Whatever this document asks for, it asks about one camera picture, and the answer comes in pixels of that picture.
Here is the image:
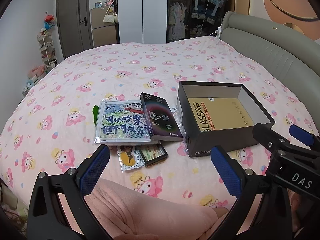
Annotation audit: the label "red and blue plush toy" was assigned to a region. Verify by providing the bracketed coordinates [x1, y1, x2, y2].
[44, 14, 55, 29]

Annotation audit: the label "white wardrobe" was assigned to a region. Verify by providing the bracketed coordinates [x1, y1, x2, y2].
[117, 0, 168, 44]

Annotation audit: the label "toys on brown cabinet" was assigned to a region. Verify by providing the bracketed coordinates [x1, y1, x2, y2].
[95, 0, 117, 8]

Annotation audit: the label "green snack packet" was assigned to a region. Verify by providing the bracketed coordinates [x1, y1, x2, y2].
[92, 105, 100, 126]

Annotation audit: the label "glass display cabinet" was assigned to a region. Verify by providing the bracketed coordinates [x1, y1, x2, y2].
[166, 0, 234, 43]

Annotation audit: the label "clear plastic wrapped packet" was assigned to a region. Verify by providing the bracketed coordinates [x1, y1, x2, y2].
[172, 106, 191, 156]

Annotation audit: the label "yellow screen protector packet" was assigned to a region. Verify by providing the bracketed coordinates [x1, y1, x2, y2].
[194, 97, 255, 132]

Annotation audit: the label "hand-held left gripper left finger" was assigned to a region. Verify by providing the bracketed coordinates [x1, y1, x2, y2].
[28, 144, 111, 240]

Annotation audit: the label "grey door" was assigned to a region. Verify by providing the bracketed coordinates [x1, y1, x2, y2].
[55, 0, 94, 59]

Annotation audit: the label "black screen protector box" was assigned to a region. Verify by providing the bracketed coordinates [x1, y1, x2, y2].
[139, 92, 184, 142]

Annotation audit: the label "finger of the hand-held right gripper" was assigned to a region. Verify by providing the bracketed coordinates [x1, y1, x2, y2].
[289, 124, 320, 147]
[252, 123, 320, 155]

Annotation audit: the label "brown drawer cabinet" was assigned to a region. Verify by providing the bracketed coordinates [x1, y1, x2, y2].
[90, 6, 118, 48]

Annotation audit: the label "white shelf rack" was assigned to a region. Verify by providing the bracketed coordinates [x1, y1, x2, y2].
[37, 31, 58, 70]

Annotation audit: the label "black cardboard shoe box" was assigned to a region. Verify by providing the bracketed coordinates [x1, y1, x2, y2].
[176, 80, 275, 158]

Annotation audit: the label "cartoon girl sticker packet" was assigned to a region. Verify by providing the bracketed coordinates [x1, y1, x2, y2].
[116, 145, 146, 173]

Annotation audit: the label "small black box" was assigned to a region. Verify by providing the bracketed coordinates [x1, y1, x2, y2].
[137, 144, 168, 167]

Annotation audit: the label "cartoon diamond painting kit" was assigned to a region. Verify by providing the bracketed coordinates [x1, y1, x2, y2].
[93, 99, 162, 145]

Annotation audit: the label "pink gift bag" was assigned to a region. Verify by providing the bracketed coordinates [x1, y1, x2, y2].
[27, 65, 46, 80]

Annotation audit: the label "cream handbag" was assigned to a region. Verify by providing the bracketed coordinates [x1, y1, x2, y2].
[104, 11, 118, 23]

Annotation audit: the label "pink printed blanket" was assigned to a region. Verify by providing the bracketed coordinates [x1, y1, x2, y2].
[0, 35, 314, 230]

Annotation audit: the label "grey padded bed headboard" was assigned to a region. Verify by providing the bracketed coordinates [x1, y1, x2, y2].
[219, 11, 320, 128]

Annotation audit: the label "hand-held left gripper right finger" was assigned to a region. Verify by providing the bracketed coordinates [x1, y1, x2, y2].
[210, 145, 293, 240]

